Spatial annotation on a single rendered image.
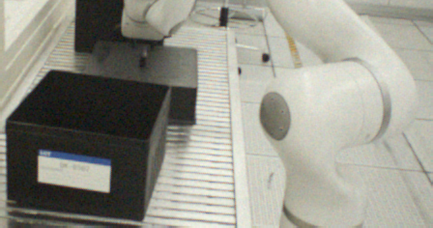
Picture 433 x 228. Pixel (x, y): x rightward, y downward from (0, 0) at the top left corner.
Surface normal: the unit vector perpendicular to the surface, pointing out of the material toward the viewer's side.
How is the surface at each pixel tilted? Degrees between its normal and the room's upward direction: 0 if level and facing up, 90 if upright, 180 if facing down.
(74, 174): 90
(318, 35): 117
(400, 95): 60
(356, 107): 68
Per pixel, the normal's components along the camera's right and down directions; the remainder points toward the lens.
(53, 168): -0.18, 0.36
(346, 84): 0.32, -0.54
